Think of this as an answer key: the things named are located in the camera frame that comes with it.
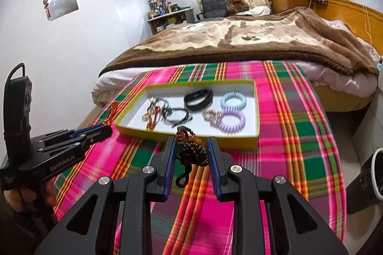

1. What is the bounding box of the dark amber bead bracelet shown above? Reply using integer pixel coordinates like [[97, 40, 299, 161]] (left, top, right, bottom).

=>
[[174, 125, 210, 189]]

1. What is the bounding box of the purple spiral hair tie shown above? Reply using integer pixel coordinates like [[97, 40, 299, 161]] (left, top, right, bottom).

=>
[[212, 108, 247, 134]]

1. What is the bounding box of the beaded hair clip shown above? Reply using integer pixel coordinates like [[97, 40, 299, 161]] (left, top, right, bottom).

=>
[[202, 109, 222, 125]]

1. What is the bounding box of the black hair tie green bead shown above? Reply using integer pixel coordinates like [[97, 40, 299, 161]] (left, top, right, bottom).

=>
[[162, 108, 193, 128]]

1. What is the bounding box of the red cord knot bracelet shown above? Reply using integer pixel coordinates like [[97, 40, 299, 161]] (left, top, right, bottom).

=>
[[146, 103, 162, 132]]

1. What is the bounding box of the grey hair tie pearl flower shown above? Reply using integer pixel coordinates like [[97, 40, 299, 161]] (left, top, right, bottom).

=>
[[148, 97, 169, 114]]

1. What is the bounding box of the black fitness band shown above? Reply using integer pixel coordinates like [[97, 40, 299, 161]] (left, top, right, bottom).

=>
[[184, 89, 214, 112]]

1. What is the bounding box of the blue spiral hair tie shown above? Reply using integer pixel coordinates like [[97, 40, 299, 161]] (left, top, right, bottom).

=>
[[220, 91, 248, 110]]

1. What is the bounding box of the left hand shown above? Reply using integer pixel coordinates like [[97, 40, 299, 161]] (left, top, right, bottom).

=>
[[3, 180, 57, 212]]

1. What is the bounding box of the green shallow cardboard box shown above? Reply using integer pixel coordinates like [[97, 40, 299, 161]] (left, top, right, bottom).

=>
[[114, 80, 260, 150]]

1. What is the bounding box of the pink plaid cloth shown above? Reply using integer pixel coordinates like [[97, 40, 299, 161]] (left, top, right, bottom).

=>
[[55, 61, 347, 254]]

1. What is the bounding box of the black round bin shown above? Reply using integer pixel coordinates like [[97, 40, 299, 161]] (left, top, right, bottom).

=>
[[360, 148, 382, 203]]

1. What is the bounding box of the brown fleece blanket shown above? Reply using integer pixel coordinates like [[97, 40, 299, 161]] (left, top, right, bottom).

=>
[[101, 6, 378, 76]]

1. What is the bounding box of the cluttered wooden desk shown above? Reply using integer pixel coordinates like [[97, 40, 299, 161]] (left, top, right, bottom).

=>
[[147, 8, 195, 35]]

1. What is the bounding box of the black chair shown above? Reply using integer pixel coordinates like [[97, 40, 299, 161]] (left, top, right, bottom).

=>
[[197, 0, 229, 21]]

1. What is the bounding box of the brown teddy bear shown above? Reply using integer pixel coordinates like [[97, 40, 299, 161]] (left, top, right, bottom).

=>
[[227, 0, 249, 15]]

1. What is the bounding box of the orange wooden headboard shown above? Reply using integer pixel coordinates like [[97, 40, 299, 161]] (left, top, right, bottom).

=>
[[311, 0, 383, 54]]

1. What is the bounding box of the silver wall poster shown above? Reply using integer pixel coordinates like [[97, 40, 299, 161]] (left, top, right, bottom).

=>
[[42, 0, 79, 21]]

